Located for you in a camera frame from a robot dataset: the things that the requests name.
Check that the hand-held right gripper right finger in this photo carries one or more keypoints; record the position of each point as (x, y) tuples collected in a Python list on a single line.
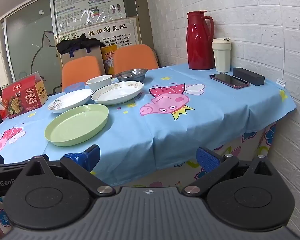
[(207, 158)]

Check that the green plastic plate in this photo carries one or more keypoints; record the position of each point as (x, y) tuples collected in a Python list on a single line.
[(75, 125)]

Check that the white wall label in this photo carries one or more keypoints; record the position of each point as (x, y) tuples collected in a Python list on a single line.
[(281, 83)]

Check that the orange chair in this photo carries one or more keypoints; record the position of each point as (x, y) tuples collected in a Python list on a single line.
[(80, 67), (132, 57)]

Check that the smartphone in purple case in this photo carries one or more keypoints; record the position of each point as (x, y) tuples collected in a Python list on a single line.
[(230, 80)]

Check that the white tumbler cup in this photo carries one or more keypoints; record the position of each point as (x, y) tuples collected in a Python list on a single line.
[(221, 57)]

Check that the blue plastic bowl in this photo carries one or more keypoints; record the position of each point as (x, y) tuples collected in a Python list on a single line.
[(73, 87)]

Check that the framed wall sign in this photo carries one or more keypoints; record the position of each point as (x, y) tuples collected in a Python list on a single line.
[(125, 32)]

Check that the floral table cover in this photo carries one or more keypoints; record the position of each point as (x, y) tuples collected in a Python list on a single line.
[(260, 140)]

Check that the red cracker box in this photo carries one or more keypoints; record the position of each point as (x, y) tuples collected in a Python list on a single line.
[(22, 100)]

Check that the yellow snack bag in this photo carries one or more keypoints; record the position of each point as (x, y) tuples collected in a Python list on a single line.
[(108, 57)]

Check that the frosted glass door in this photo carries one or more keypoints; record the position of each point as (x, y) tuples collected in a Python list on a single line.
[(22, 42)]

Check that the black cloth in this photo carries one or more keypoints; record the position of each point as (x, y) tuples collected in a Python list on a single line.
[(75, 45)]

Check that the white plate with patterned rim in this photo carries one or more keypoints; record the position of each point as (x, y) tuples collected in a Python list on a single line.
[(115, 95)]

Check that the green bordered wall poster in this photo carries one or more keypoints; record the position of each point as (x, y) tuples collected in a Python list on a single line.
[(72, 5)]

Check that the white ceramic bowl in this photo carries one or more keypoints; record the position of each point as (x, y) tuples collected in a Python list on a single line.
[(98, 81)]

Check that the red thermos jug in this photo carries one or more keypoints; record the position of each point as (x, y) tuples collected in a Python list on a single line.
[(197, 45)]

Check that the black rectangular case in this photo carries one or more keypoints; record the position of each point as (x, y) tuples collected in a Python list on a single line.
[(250, 76)]

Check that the stainless steel bowl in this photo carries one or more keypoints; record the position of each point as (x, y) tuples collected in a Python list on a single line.
[(130, 75)]

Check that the white floral plate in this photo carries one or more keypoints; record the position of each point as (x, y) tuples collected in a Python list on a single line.
[(70, 100)]

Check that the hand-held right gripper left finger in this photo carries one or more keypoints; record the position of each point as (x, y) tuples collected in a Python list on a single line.
[(90, 156)]

